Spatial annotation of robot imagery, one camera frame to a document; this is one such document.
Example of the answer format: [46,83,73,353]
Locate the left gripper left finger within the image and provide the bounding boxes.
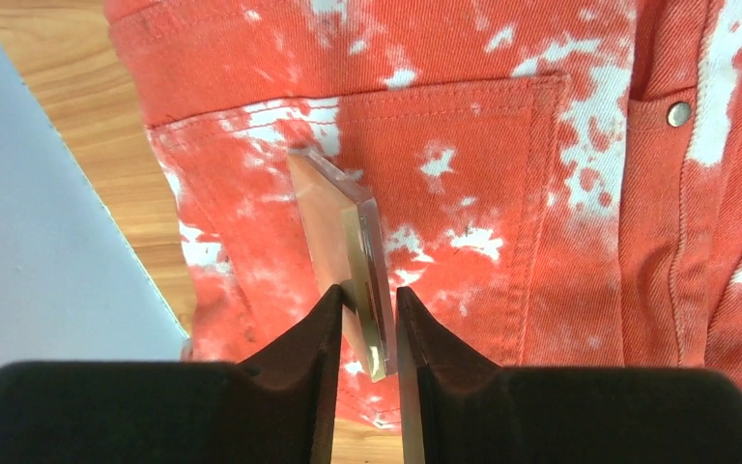
[0,286,343,463]

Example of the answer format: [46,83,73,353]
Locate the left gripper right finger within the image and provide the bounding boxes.
[396,287,742,463]

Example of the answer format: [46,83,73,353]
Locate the clear acrylic block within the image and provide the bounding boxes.
[287,149,397,382]

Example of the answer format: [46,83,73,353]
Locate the red white tie-dye jeans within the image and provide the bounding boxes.
[102,0,742,431]

